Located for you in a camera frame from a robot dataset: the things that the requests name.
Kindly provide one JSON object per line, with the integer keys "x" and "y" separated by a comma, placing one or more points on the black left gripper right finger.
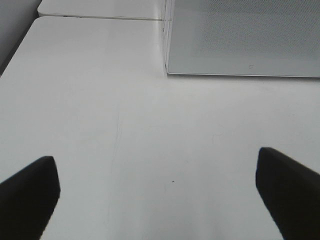
{"x": 291, "y": 193}

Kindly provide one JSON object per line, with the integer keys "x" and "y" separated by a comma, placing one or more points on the white microwave oven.
{"x": 240, "y": 37}

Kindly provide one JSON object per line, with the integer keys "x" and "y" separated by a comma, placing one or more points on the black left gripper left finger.
{"x": 28, "y": 199}

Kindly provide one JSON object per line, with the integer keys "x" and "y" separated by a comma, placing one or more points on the white microwave door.
{"x": 245, "y": 37}

